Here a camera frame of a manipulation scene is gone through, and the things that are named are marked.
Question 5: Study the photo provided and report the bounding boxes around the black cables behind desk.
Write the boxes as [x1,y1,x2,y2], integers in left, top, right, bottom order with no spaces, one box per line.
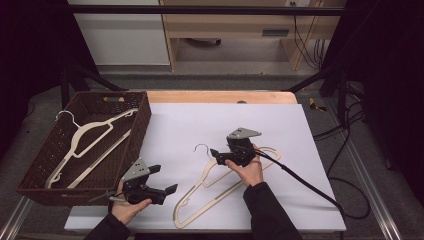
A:
[292,2,329,70]

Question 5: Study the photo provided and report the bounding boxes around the black curtain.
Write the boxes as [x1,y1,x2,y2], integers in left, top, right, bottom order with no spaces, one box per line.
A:
[0,0,98,158]
[319,0,424,208]

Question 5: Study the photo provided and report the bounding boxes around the brown wicker basket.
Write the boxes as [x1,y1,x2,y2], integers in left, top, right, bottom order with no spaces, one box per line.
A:
[16,90,153,207]

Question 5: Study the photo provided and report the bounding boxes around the cream plastic clothes hanger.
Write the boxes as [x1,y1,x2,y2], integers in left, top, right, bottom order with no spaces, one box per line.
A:
[44,108,139,190]
[173,143,282,230]

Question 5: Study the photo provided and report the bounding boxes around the grey left gripper cable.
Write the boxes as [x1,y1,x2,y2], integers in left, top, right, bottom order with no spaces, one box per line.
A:
[88,190,128,204]

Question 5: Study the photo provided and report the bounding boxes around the light wooden desk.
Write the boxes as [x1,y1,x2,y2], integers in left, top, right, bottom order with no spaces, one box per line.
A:
[159,0,348,72]

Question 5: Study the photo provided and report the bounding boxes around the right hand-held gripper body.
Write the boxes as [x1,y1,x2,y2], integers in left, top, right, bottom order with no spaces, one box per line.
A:
[226,127,263,168]

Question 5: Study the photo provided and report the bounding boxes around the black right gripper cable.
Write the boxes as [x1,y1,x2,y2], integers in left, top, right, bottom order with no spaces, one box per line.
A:
[253,148,346,218]

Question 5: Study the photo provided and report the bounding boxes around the person's right hand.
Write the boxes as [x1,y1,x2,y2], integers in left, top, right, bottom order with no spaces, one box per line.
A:
[225,143,265,188]

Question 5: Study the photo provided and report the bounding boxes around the black metal frame bar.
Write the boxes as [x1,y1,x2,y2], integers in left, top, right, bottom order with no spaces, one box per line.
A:
[66,4,344,17]

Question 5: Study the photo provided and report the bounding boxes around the white table mat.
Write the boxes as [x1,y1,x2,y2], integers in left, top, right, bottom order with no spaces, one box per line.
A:
[64,102,347,233]

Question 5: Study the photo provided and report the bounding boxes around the person's left hand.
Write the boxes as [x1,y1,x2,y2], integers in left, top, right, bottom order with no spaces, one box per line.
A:
[110,181,153,226]

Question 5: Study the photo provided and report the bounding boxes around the wooden table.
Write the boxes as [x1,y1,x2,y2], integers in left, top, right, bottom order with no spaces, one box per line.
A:
[146,90,298,105]

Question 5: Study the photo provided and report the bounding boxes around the black metal frame stand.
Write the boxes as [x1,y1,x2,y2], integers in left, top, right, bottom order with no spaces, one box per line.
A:
[286,63,349,125]
[59,63,128,109]

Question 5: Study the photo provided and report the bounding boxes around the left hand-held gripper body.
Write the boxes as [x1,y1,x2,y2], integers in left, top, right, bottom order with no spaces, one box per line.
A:
[121,157,168,206]

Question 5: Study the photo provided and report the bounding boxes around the aluminium floor rail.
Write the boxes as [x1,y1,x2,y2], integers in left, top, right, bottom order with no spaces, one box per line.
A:
[324,99,403,240]
[0,196,33,240]

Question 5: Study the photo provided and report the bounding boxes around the yellow black floor object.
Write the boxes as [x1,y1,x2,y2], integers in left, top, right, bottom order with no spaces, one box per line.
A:
[308,97,328,113]

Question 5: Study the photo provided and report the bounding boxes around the white cabinet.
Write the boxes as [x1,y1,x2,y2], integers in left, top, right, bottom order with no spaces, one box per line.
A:
[73,0,171,66]

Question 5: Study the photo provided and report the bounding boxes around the black floor cables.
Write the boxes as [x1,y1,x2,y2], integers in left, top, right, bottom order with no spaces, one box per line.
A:
[312,99,372,221]

